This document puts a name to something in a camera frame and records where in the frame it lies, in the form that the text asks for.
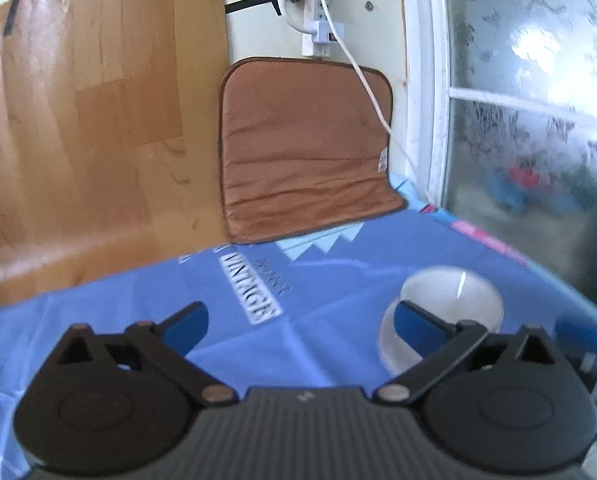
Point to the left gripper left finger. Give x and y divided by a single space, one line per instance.
104 404

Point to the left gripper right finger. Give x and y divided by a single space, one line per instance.
504 403

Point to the floral bowl front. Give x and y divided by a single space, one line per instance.
452 295

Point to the blue printed tablecloth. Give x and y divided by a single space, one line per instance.
304 311

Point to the frosted floral glass door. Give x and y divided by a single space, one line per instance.
517 107

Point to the brown seat cushion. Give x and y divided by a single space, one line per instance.
301 147

